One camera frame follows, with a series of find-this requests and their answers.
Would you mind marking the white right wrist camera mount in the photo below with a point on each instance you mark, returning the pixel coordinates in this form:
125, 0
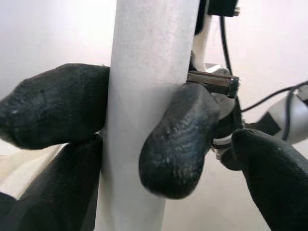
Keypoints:
204, 43

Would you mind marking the white plastic table leg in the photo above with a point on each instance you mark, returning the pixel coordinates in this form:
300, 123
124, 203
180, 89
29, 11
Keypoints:
149, 60

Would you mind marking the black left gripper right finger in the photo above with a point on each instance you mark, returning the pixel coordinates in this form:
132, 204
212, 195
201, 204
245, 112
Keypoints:
276, 183

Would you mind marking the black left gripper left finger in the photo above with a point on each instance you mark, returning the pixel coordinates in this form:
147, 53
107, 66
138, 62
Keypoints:
60, 192

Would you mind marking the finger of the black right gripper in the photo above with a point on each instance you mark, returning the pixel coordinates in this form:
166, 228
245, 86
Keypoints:
178, 144
53, 106

